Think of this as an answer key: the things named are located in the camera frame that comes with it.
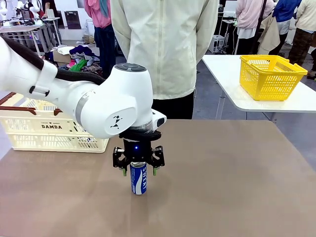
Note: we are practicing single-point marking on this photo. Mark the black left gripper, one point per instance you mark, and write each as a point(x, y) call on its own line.
point(138, 150)

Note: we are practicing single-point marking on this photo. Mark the blue sweat drink can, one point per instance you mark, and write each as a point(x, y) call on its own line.
point(138, 180)

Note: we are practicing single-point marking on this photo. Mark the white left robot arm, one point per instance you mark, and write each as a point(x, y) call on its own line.
point(111, 103)

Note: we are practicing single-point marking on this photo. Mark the cream plastic shopping basket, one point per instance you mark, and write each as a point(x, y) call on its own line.
point(37, 143)

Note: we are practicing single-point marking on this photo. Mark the yellow plastic basket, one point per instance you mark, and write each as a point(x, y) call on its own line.
point(269, 81)

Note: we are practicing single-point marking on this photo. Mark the person's black trousers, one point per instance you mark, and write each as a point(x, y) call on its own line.
point(177, 108)

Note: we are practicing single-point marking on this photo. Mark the person in cream jacket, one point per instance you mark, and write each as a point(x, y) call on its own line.
point(160, 49)

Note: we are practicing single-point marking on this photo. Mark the pile of colourful clothes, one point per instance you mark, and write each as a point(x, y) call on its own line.
point(81, 59)

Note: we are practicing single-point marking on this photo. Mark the white table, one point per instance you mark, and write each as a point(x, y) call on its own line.
point(229, 81)

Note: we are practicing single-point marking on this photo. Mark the cardboard box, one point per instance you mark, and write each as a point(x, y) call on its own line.
point(60, 58)

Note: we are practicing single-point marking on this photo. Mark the bystander in pink top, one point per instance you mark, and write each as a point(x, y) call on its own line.
point(98, 14)

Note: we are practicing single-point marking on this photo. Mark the grey work table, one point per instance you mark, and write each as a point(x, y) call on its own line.
point(19, 28)

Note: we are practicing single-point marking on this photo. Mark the beige coat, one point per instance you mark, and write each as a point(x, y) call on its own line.
point(270, 34)

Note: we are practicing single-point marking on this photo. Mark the bystander in pale pink sweater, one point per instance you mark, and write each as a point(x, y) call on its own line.
point(249, 14)

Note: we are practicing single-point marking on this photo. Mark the bystander in blue jacket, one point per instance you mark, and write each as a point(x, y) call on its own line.
point(284, 12)

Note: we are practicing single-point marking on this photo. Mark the bystander with brown trousers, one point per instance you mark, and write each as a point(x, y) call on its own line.
point(306, 14)

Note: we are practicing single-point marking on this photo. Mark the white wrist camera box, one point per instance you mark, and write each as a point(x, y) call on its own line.
point(160, 121)

